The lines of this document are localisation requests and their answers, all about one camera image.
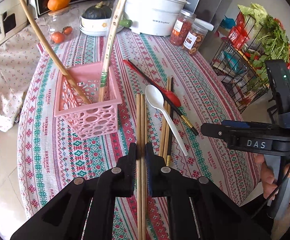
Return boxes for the black chopstick gold tip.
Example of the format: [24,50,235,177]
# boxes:
[166,77,174,166]
[127,60,200,136]

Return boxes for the red plastic spoon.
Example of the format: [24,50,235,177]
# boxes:
[123,60,181,107]

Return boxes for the pink plastic utensil basket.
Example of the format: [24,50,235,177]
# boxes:
[54,62,122,139]

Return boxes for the wooden chopstick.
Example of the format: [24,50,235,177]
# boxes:
[141,94,147,239]
[159,77,170,157]
[136,94,142,239]
[163,77,171,163]

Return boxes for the white plastic spoon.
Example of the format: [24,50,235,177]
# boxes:
[145,85,188,157]

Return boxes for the person's right hand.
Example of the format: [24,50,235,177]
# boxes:
[254,154,290,203]

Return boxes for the patterned striped tablecloth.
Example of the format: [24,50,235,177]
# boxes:
[16,28,262,240]

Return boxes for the jar of dried apple rings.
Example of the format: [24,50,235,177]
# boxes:
[182,23,208,56]

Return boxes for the green leafy vegetables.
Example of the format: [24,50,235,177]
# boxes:
[238,3,290,91]

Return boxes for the jar of red dried fruit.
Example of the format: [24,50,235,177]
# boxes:
[169,9,196,46]

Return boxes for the white electric cooker pot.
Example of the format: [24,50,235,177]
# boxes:
[124,0,189,36]

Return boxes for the floral white cloth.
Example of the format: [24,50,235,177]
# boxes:
[0,0,103,133]

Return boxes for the painted bamboo utensil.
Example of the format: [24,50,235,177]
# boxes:
[98,0,126,102]

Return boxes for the glass jar wooden lid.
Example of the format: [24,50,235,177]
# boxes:
[41,6,80,45]

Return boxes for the dark green pumpkin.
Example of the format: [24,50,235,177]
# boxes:
[82,1,112,20]

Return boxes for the orange tangerine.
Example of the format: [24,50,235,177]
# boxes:
[47,0,71,11]

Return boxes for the long wooden stick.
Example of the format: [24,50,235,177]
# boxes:
[19,0,91,104]

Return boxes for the black wire rack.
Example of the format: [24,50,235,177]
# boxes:
[211,15,269,112]

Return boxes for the white ceramic bowl green handle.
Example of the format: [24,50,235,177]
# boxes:
[79,16,133,37]

